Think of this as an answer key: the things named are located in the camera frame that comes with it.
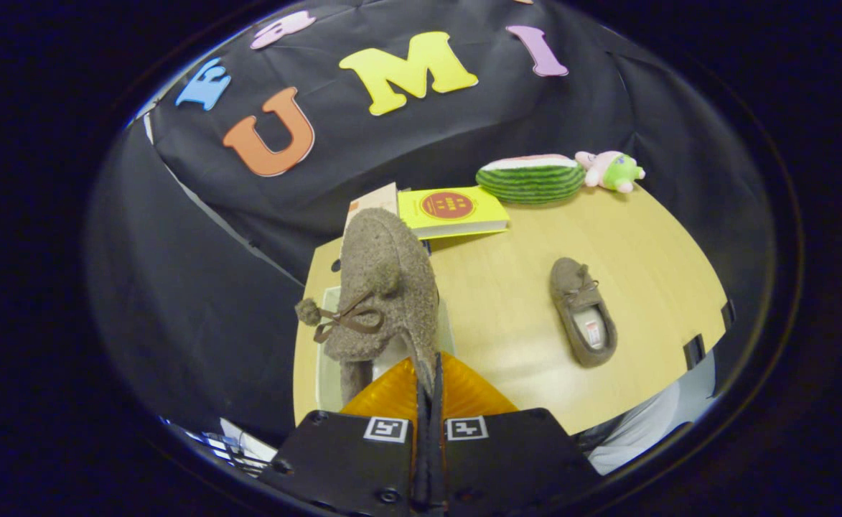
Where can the pink and green plush toy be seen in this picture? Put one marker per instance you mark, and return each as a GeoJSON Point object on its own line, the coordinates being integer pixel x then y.
{"type": "Point", "coordinates": [613, 171]}

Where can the watermelon slice plush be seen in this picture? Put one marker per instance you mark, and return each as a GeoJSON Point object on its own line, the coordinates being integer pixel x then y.
{"type": "Point", "coordinates": [532, 183]}

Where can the black table edge bracket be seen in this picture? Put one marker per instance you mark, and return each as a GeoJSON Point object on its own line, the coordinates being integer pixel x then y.
{"type": "Point", "coordinates": [694, 352]}
{"type": "Point", "coordinates": [728, 314]}

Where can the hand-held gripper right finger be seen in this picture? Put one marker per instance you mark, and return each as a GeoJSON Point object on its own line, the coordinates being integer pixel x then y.
{"type": "Point", "coordinates": [521, 467]}

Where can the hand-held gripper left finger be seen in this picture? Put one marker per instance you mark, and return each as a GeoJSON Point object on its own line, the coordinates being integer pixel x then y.
{"type": "Point", "coordinates": [349, 467]}

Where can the yellow book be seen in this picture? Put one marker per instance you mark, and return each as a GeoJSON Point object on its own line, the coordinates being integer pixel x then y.
{"type": "Point", "coordinates": [456, 208]}

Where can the brown fuzzy shoe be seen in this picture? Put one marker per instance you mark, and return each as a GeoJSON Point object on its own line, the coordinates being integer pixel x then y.
{"type": "Point", "coordinates": [385, 287]}
{"type": "Point", "coordinates": [582, 316]}

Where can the beige book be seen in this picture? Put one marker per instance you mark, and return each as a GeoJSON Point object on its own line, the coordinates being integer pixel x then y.
{"type": "Point", "coordinates": [374, 199]}

